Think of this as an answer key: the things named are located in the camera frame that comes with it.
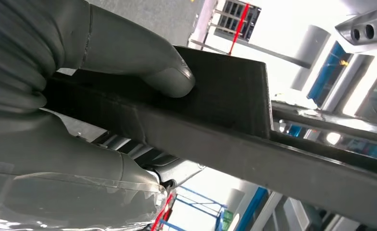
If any grey metal piece with holes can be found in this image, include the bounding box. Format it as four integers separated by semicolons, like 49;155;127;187
334;4;377;54

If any grey round column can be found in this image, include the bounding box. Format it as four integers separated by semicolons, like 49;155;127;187
289;25;331;92

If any blue shelf rack with casters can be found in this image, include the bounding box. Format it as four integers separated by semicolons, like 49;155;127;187
159;186;229;231

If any dark window grille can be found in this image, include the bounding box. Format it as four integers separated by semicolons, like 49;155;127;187
212;0;263;43

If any red barrier belt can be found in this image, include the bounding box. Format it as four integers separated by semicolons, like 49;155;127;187
150;192;176;231
228;2;251;55

